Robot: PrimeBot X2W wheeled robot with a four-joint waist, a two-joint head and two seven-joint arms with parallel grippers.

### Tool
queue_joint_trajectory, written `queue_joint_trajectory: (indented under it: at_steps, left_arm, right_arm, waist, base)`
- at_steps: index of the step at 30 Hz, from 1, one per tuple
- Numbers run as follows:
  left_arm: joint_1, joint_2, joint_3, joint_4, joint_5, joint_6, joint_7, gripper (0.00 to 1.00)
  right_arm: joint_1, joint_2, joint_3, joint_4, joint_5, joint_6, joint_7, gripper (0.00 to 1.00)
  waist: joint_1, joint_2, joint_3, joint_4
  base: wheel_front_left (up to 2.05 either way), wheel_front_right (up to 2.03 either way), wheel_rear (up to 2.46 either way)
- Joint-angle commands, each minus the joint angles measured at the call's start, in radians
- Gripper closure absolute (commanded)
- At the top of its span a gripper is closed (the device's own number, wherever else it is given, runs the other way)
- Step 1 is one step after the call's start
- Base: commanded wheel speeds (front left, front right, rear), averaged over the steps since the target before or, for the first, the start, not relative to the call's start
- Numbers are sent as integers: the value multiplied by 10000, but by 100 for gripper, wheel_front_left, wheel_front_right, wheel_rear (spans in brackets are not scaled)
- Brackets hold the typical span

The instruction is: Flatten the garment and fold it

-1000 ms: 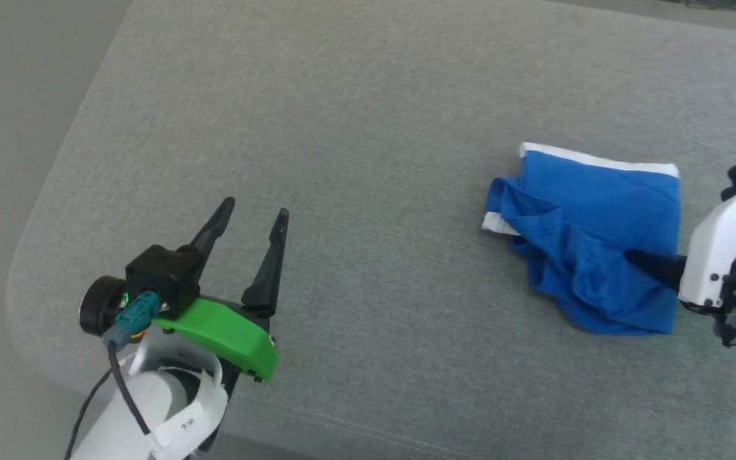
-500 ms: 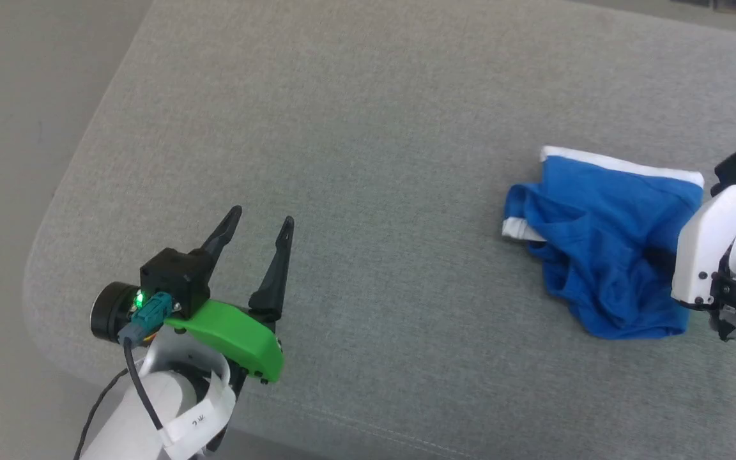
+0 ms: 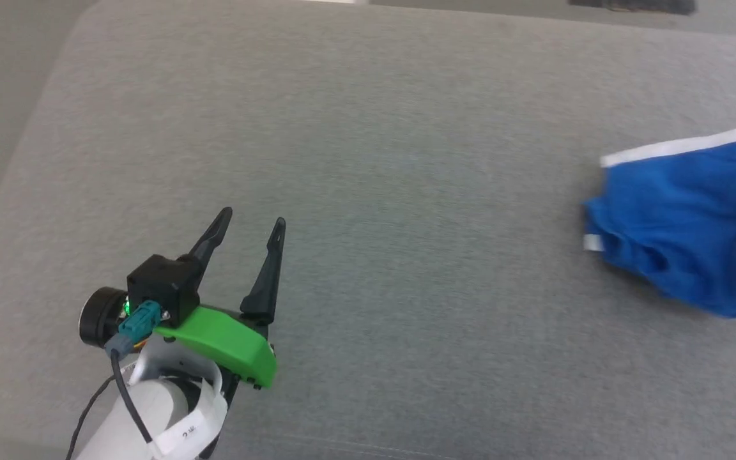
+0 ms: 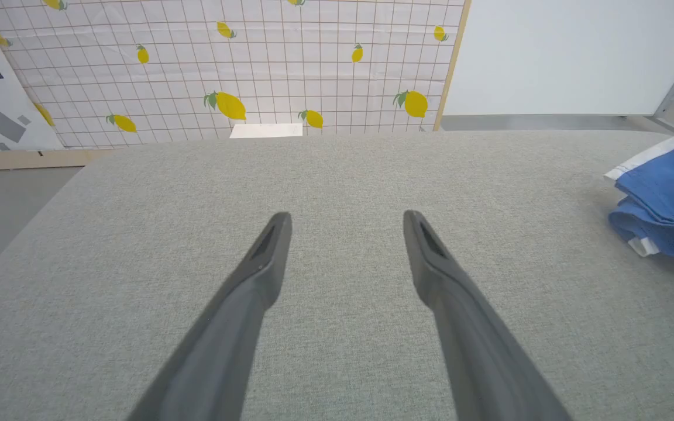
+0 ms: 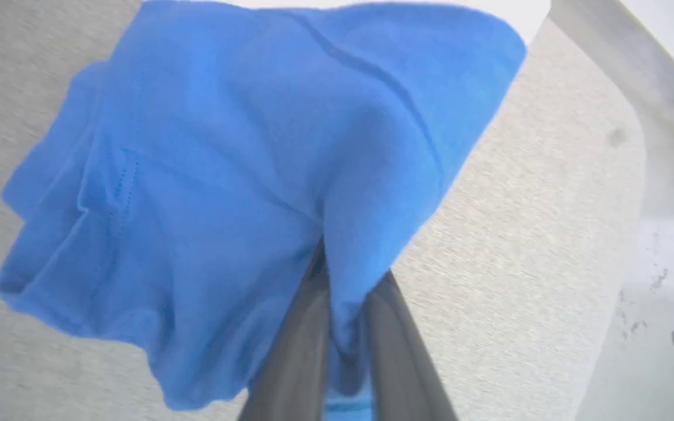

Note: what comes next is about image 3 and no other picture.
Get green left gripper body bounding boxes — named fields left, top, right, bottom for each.
left=153, top=305, right=278, bottom=390

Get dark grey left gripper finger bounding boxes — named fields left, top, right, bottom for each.
left=178, top=206, right=234, bottom=289
left=240, top=217, right=287, bottom=324

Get blue shorts with white trim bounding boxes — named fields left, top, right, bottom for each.
left=582, top=118, right=736, bottom=319

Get white label strip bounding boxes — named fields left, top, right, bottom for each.
left=149, top=361, right=229, bottom=459

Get thin black cable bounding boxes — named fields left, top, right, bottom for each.
left=66, top=348, right=155, bottom=460

